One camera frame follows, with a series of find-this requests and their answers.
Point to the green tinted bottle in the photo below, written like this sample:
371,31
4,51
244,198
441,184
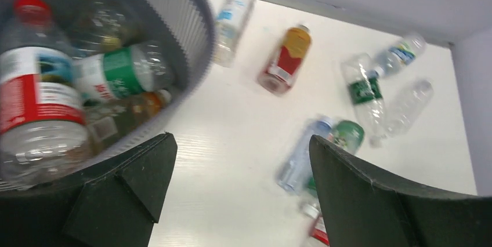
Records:
345,134

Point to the blue label clear bottle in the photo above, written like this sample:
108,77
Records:
398,56

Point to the red yellow label bottle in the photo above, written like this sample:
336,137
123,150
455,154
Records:
280,72

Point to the clear bottle white label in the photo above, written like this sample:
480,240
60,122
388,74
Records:
230,23

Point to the green cap clear bottle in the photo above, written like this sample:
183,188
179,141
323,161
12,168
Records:
125,72

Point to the red label bottle front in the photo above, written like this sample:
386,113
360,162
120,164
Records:
43,131

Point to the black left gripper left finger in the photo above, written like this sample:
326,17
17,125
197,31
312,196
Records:
115,202

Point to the grey ribbed waste bin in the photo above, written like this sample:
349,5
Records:
185,30

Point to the pink blue label bottle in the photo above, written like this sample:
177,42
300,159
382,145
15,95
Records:
296,172

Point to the clear blue cap bottle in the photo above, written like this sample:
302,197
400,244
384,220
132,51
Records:
102,26

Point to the green label clear bottle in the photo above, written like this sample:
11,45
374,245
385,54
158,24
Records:
366,97

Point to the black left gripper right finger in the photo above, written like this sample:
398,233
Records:
365,205

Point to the plain clear bottle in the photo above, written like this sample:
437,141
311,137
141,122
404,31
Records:
407,106

